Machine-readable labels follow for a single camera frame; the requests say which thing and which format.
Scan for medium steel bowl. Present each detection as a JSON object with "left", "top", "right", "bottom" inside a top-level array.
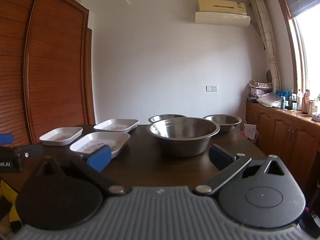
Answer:
[{"left": 148, "top": 114, "right": 188, "bottom": 124}]

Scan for pink bottle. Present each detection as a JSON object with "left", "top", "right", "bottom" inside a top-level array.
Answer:
[{"left": 302, "top": 89, "right": 312, "bottom": 114}]

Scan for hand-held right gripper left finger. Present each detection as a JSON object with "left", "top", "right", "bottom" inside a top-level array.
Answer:
[{"left": 25, "top": 145, "right": 132, "bottom": 197}]

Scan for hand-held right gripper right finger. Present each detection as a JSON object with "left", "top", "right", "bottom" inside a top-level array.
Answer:
[{"left": 195, "top": 144, "right": 293, "bottom": 196}]

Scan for white bottle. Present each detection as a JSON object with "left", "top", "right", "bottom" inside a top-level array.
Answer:
[{"left": 297, "top": 88, "right": 304, "bottom": 111}]

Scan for yellow plush toy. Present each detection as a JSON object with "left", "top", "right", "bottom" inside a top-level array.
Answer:
[{"left": 0, "top": 180, "right": 23, "bottom": 240}]

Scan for beige wall air conditioner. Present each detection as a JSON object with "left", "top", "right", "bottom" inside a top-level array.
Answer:
[{"left": 194, "top": 0, "right": 251, "bottom": 27}]

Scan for pile of papers and cloth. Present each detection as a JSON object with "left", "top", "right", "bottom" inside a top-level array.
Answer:
[{"left": 248, "top": 80, "right": 273, "bottom": 103}]

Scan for clear plastic bags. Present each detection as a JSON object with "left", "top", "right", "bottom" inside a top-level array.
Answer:
[{"left": 256, "top": 92, "right": 282, "bottom": 108}]

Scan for large steel bowl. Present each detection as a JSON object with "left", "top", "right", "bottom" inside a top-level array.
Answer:
[{"left": 149, "top": 117, "right": 221, "bottom": 158}]

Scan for window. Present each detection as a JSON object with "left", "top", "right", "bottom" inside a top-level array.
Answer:
[{"left": 274, "top": 0, "right": 320, "bottom": 108}]

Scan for cream patterned curtain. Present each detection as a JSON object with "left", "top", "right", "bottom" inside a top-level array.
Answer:
[{"left": 250, "top": 0, "right": 282, "bottom": 93}]

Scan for wooden window cabinet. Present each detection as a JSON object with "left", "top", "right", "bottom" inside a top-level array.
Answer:
[{"left": 245, "top": 100, "right": 320, "bottom": 193}]

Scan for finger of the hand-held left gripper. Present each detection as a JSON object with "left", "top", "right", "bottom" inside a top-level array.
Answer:
[
  {"left": 0, "top": 133, "right": 14, "bottom": 145},
  {"left": 15, "top": 143, "right": 46, "bottom": 159}
]

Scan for white cardboard box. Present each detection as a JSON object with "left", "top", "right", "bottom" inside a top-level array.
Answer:
[{"left": 240, "top": 123, "right": 258, "bottom": 143}]

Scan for small steel bowl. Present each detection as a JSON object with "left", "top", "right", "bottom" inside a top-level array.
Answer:
[{"left": 202, "top": 114, "right": 243, "bottom": 133}]

